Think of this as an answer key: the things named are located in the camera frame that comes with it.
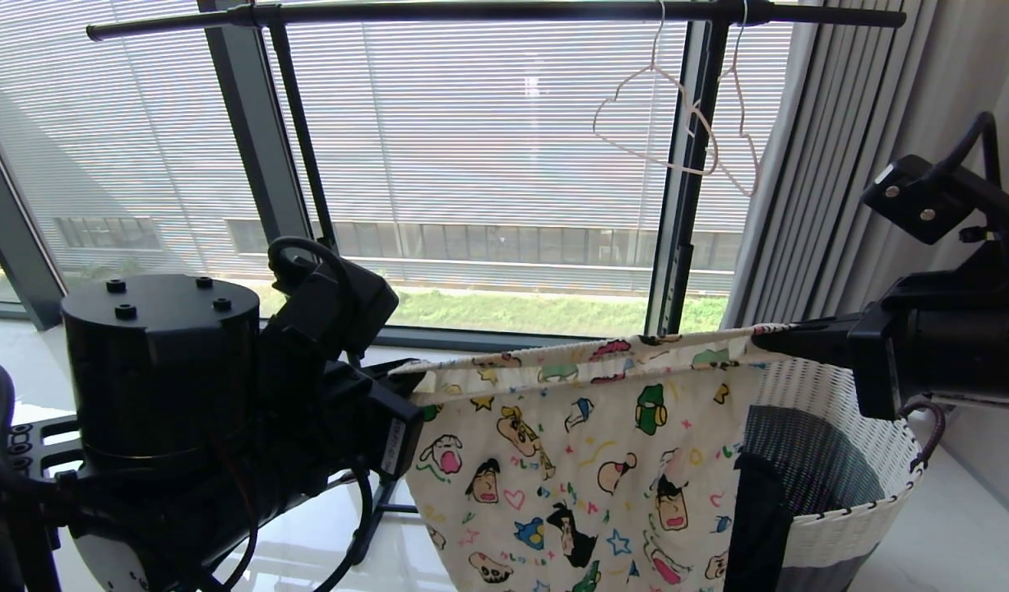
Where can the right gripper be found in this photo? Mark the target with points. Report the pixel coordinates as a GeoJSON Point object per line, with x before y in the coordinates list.
{"type": "Point", "coordinates": [948, 353]}

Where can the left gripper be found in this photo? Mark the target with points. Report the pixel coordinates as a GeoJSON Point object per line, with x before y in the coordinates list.
{"type": "Point", "coordinates": [340, 436]}

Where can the cream printed garment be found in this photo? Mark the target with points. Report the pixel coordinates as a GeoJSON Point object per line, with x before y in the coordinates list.
{"type": "Point", "coordinates": [586, 460]}

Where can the pink clothes hanger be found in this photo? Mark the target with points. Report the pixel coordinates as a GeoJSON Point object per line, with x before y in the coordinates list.
{"type": "Point", "coordinates": [658, 41]}
{"type": "Point", "coordinates": [738, 41]}

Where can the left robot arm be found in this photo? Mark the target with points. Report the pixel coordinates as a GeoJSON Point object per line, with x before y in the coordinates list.
{"type": "Point", "coordinates": [159, 370]}

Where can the white laundry basket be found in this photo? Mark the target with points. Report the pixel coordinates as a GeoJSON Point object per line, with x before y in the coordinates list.
{"type": "Point", "coordinates": [841, 386]}

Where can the black clothes rack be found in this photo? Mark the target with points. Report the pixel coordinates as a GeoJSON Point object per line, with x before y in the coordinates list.
{"type": "Point", "coordinates": [471, 11]}

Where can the beige curtain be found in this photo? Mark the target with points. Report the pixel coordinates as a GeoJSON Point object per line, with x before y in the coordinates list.
{"type": "Point", "coordinates": [841, 164]}

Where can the black garment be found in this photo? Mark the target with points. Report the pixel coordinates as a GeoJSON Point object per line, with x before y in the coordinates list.
{"type": "Point", "coordinates": [759, 526]}

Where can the window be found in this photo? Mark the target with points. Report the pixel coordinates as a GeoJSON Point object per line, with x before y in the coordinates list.
{"type": "Point", "coordinates": [471, 164]}

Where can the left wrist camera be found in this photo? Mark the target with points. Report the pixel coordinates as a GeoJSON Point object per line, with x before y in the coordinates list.
{"type": "Point", "coordinates": [340, 304]}

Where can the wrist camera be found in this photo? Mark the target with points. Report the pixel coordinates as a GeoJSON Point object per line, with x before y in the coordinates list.
{"type": "Point", "coordinates": [340, 304]}
{"type": "Point", "coordinates": [932, 201]}

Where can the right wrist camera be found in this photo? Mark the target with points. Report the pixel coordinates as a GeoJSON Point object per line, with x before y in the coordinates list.
{"type": "Point", "coordinates": [932, 201]}

